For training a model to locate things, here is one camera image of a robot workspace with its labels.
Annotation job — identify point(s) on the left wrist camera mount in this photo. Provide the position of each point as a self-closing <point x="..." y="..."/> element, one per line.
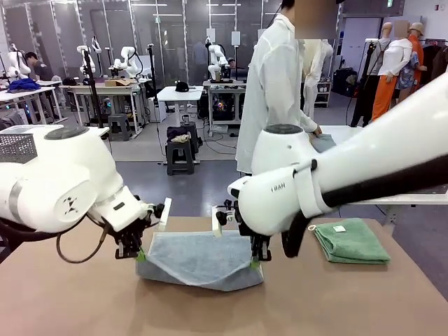
<point x="165" y="213"/>

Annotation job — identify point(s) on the rack of dark garments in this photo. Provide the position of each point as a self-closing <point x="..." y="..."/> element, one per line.
<point x="435" y="59"/>

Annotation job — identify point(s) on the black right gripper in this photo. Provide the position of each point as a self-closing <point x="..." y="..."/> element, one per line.
<point x="262" y="248"/>

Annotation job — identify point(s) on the grey perforated plastic basket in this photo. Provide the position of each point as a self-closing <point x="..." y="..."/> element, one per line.
<point x="17" y="148"/>

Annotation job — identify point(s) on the black cap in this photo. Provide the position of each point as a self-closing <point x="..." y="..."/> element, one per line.
<point x="182" y="87"/>

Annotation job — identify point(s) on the person in cream clothes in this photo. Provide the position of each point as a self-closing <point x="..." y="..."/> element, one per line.
<point x="315" y="70"/>

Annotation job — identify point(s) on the long white lab table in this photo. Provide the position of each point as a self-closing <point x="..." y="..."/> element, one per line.
<point x="101" y="89"/>

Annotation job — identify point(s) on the mannequin with orange shirt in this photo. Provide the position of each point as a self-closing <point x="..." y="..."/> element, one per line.
<point x="416" y="45"/>

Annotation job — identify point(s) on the mannequin with orange trousers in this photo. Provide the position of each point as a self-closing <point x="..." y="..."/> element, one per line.
<point x="395" y="59"/>

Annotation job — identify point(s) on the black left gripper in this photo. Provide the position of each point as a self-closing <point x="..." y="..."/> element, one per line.
<point x="131" y="239"/>

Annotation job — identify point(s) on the pile of clothes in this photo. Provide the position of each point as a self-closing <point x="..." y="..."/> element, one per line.
<point x="176" y="134"/>

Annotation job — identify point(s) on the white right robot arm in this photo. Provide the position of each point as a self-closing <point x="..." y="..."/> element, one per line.
<point x="385" y="140"/>

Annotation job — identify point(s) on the small white standing desk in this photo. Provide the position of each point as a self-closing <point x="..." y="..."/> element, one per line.
<point x="180" y="94"/>

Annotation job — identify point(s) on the black plastic stool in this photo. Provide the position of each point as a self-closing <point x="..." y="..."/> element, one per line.
<point x="194" y="136"/>

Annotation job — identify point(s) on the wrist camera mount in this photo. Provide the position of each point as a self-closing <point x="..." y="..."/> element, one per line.
<point x="218" y="224"/>
<point x="165" y="213"/>

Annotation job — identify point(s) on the person in white shirt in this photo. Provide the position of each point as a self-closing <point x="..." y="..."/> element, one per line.
<point x="273" y="87"/>

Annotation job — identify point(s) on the green terry towel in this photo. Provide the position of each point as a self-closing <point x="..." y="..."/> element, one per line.
<point x="353" y="241"/>

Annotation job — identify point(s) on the white side table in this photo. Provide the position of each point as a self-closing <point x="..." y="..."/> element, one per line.
<point x="346" y="131"/>

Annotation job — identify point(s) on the black camera tripod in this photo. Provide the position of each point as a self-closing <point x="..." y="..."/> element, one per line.
<point x="92" y="87"/>

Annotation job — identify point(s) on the seated person black shirt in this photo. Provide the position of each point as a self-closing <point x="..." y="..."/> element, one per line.
<point x="40" y="70"/>

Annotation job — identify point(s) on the mannequin with grey top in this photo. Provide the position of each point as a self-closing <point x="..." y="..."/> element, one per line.
<point x="385" y="38"/>

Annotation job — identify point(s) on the small white shelf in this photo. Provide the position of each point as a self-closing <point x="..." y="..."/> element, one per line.
<point x="323" y="94"/>

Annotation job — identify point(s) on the dark blue cloth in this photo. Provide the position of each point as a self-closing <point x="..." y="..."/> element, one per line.
<point x="24" y="85"/>

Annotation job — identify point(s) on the lab table with equipment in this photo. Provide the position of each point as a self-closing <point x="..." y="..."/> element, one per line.
<point x="224" y="87"/>

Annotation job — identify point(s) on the open cardboard box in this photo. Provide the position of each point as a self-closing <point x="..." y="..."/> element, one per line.
<point x="117" y="83"/>

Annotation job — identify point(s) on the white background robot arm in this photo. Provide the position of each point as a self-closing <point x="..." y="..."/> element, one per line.
<point x="17" y="63"/>
<point x="87" y="61"/>
<point x="127" y="63"/>
<point x="215" y="63"/>

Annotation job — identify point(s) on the blue-grey terry towel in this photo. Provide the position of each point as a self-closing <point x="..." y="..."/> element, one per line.
<point x="196" y="259"/>

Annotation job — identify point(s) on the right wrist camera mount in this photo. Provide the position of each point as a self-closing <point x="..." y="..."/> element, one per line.
<point x="218" y="224"/>

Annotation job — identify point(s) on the grey towel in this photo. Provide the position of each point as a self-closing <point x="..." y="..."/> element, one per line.
<point x="325" y="143"/>

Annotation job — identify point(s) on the person's right forearm white sleeve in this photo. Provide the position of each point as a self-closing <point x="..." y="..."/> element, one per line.
<point x="307" y="120"/>

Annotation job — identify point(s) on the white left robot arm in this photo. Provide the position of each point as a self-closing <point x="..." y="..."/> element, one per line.
<point x="70" y="168"/>

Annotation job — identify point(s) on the black suitcase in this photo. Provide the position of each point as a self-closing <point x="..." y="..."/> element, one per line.
<point x="344" y="84"/>

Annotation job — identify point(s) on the grey plastic stool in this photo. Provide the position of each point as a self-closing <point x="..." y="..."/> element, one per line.
<point x="119" y="126"/>
<point x="180" y="157"/>

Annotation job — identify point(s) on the person's right hand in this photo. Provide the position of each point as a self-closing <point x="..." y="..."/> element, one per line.
<point x="316" y="132"/>

